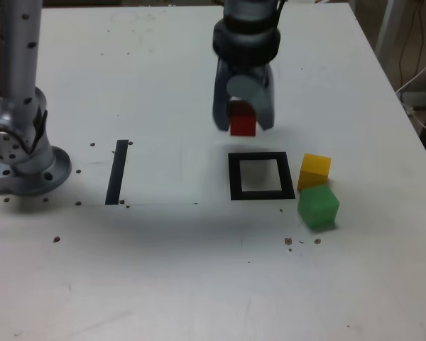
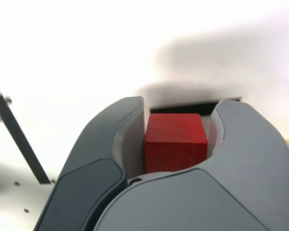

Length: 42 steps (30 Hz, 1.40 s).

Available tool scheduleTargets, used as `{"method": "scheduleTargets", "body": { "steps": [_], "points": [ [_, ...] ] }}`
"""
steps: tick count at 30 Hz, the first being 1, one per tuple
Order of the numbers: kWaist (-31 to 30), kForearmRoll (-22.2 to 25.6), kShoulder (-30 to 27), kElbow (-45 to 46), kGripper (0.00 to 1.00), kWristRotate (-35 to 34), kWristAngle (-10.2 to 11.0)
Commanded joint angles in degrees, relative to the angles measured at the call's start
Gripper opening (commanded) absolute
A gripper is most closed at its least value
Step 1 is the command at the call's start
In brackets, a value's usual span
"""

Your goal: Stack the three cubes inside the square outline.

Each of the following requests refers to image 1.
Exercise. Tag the red cube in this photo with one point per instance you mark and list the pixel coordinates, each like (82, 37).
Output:
(243, 122)

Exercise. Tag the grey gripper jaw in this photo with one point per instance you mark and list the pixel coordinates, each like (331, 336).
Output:
(264, 110)
(221, 106)

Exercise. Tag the black tape strip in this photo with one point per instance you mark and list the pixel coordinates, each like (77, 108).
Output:
(116, 170)

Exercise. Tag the yellow cube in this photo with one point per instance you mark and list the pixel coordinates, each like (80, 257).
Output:
(312, 174)

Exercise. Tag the white furniture post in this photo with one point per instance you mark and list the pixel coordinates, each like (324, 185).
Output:
(387, 25)

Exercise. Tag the green cube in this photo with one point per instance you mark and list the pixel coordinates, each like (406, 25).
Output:
(317, 207)

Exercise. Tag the black tape square outline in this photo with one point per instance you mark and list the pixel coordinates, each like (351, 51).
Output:
(234, 177)

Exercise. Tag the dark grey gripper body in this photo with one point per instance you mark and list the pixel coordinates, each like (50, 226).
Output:
(246, 68)

